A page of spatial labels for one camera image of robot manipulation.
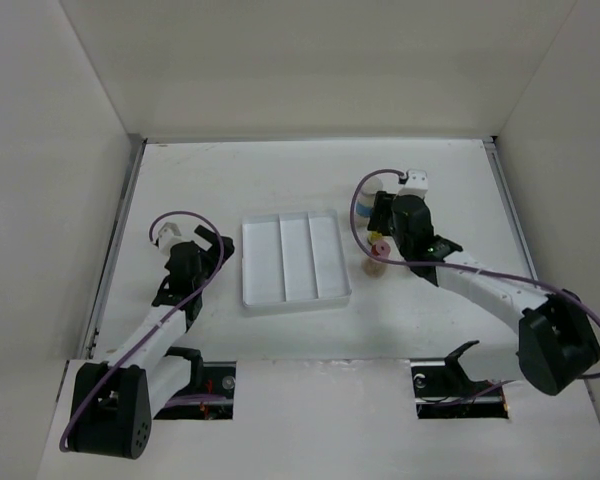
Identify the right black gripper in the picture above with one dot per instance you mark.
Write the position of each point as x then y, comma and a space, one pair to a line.
383, 206

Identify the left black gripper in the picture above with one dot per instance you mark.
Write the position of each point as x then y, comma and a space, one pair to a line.
212, 255

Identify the blue label jar silver lid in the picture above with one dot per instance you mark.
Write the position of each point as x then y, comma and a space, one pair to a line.
366, 197

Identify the pink cap spice bottle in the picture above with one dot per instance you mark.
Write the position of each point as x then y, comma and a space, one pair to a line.
374, 265

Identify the yellow cap spice bottle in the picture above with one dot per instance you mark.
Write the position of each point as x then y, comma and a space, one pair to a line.
374, 236

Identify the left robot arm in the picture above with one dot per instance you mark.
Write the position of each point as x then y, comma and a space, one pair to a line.
115, 400

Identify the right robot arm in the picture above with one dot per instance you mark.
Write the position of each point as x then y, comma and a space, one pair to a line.
556, 343

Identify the white divided tray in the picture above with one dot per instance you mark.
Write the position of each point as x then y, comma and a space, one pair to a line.
293, 262

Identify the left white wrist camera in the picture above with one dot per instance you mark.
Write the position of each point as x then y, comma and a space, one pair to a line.
168, 236

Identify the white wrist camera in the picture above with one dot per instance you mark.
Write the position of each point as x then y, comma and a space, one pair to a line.
168, 236
415, 183

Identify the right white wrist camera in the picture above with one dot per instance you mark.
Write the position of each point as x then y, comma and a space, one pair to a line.
415, 183

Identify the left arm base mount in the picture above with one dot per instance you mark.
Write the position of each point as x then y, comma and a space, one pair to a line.
209, 395

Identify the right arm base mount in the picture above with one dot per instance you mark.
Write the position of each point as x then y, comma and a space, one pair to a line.
443, 390

